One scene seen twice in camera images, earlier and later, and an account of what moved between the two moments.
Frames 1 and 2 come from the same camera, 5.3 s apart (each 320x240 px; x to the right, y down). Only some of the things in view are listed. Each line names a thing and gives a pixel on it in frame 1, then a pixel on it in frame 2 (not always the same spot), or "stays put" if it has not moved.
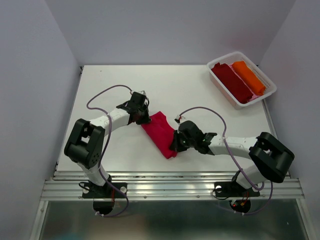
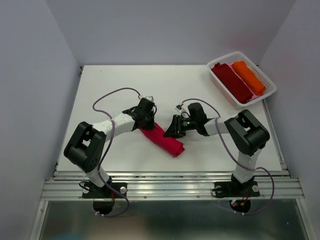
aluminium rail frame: (167, 185) stays put
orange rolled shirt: (259, 88) stays put
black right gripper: (175, 145) → (175, 129)
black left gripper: (146, 119) → (151, 125)
